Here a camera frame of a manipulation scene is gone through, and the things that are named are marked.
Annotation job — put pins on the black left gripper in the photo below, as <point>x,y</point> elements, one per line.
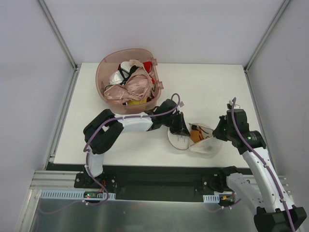
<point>177,123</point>

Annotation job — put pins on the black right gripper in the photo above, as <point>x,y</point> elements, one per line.
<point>222,128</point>

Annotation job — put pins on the orange bra black trim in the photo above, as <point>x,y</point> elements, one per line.
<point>199,133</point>

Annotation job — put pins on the white mesh laundry bag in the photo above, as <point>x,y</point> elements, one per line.
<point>208,148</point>

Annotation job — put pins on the pink bra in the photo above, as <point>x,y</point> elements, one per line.
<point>138,87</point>

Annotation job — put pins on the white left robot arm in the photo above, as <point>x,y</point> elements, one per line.
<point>102,132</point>

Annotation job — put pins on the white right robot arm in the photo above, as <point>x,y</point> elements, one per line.
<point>273,210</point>

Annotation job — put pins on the yellow bra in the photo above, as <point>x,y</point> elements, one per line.
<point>136,102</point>

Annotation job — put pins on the red bra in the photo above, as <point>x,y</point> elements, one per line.
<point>148,67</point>

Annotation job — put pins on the white bra black trim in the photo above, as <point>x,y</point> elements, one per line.
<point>121,75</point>

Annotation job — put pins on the pink translucent plastic basket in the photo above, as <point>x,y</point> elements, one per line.
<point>110,64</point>

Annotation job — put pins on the metal front sheet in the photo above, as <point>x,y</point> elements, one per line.
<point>52,215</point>

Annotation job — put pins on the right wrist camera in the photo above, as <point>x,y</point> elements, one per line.
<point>232,105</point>

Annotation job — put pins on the right white cable duct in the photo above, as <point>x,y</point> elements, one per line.
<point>211,198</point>

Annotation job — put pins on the white cable duct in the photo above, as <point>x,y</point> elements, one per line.
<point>211,198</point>
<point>76,195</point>

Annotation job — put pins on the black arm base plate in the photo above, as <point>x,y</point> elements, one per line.
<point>167,184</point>

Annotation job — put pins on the left aluminium frame post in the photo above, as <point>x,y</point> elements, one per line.
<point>56,32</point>

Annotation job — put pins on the aluminium frame post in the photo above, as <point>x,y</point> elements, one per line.
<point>274,22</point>
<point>56,32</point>

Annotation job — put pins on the right aluminium frame post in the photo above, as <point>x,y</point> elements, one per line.
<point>274,22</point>

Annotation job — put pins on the front aluminium frame rail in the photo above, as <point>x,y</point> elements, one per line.
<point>53,180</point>

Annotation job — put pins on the left white cable duct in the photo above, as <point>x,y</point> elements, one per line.
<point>76,195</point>

